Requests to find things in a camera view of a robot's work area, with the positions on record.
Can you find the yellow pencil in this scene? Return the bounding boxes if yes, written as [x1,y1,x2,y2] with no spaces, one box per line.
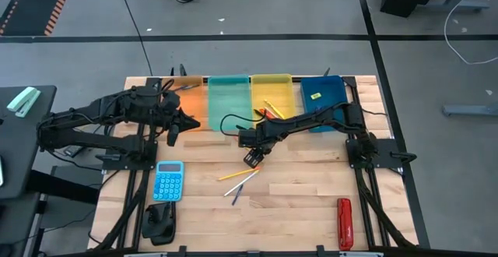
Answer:
[217,166,261,181]

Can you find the blue crayon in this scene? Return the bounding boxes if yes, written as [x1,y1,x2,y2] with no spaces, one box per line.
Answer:
[232,184,244,206]

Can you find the striped black floor mat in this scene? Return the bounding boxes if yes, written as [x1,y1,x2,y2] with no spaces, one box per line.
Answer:
[0,0,75,37]

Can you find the yellow highlighter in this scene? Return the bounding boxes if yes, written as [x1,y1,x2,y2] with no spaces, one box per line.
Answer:
[263,99,286,120]

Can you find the black hole punch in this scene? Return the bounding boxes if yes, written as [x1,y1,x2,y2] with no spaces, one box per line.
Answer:
[141,201,177,246]

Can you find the black camera cable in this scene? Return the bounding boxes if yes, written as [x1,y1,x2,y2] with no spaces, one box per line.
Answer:
[153,77,176,94]
[219,112,258,138]

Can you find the mint green stapler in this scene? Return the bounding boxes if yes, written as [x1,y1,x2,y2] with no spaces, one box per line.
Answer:
[6,86,42,118]

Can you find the black power brick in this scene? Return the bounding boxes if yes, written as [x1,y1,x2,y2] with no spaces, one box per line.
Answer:
[62,144,85,159]

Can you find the yellow translucent plastic bin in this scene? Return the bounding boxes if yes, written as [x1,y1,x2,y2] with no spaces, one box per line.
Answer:
[251,73,296,129]

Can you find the black left camera cable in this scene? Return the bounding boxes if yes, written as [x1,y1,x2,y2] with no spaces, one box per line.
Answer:
[153,77,176,94]

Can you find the black right camera cable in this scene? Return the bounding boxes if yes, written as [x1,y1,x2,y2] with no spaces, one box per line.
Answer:
[219,112,258,138]

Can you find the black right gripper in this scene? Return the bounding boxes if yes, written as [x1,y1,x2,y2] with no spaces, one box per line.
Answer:
[243,122,289,168]

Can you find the white pencil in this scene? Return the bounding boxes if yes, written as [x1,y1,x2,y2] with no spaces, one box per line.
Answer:
[223,169,260,197]

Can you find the teal translucent plastic bin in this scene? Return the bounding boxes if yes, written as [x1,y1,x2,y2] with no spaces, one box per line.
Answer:
[207,74,254,132]

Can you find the blue calculator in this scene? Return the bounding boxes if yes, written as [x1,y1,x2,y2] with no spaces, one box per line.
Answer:
[152,160,185,202]

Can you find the orange translucent plastic bin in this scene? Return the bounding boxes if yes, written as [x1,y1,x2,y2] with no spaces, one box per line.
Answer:
[163,76,205,132]

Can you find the black floor cable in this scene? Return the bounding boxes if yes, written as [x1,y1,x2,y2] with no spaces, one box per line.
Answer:
[115,0,154,77]

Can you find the red stapler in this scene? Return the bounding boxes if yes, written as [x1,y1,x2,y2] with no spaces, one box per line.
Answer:
[336,197,355,252]

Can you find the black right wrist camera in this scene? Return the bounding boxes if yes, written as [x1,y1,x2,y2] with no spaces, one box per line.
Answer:
[237,128,261,149]

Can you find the black side desk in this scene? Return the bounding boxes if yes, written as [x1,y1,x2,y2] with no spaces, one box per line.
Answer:
[0,84,58,200]

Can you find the black desk base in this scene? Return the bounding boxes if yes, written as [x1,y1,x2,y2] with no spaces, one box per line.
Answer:
[0,165,103,257]

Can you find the black aluminium table frame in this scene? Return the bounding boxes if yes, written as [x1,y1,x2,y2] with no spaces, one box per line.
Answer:
[87,76,420,257]

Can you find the dark thin pen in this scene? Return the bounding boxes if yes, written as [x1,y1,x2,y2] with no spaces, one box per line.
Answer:
[173,84,202,93]

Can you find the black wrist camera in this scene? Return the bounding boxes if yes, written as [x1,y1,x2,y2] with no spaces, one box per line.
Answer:
[237,128,261,149]
[159,90,182,112]

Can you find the white floor cable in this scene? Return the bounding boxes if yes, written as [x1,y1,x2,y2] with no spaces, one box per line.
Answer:
[443,0,498,65]

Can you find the blue plastic bin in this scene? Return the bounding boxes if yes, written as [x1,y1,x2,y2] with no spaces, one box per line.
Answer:
[300,76,349,133]

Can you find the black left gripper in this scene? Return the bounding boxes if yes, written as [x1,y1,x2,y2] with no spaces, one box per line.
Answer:
[155,107,202,147]

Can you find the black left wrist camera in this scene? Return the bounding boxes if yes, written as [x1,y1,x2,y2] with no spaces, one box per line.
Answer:
[159,90,182,112]

